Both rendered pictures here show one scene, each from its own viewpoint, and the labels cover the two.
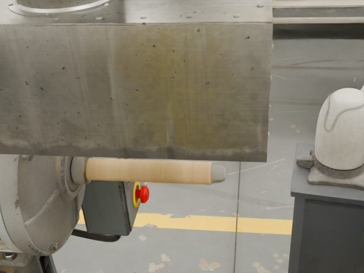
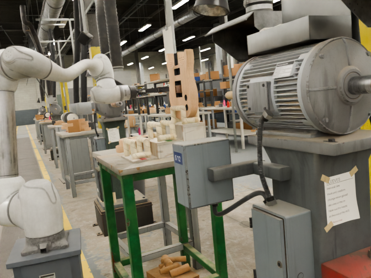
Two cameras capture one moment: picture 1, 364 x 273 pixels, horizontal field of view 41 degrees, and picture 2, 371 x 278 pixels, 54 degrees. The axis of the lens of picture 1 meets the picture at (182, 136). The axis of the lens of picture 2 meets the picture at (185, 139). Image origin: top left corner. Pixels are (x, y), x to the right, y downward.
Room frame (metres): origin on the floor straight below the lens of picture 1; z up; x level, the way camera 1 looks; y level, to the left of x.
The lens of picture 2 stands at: (1.52, 1.10, 1.26)
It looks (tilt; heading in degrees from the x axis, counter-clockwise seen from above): 7 degrees down; 236
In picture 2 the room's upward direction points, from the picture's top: 5 degrees counter-clockwise
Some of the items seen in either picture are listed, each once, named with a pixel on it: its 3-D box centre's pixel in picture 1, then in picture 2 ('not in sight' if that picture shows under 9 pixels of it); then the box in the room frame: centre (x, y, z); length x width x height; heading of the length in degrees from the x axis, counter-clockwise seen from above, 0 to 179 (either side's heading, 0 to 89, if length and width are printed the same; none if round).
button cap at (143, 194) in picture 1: (140, 194); not in sight; (0.84, 0.10, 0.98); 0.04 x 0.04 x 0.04; 80
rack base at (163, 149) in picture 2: not in sight; (162, 146); (0.44, -0.78, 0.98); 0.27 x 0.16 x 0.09; 80
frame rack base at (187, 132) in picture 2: not in sight; (185, 137); (0.29, -0.75, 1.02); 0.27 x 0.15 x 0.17; 80
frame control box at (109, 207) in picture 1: (80, 193); (221, 182); (0.84, 0.23, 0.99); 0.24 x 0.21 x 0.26; 80
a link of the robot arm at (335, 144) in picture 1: (346, 124); (39, 206); (1.23, -0.50, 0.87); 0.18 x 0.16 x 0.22; 122
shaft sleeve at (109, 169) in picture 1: (149, 170); (241, 94); (0.56, 0.05, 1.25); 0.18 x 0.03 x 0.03; 80
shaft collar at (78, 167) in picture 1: (82, 168); not in sight; (0.57, 0.15, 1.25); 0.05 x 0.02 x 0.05; 170
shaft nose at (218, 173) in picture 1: (218, 173); not in sight; (0.54, -0.05, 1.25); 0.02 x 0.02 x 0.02; 80
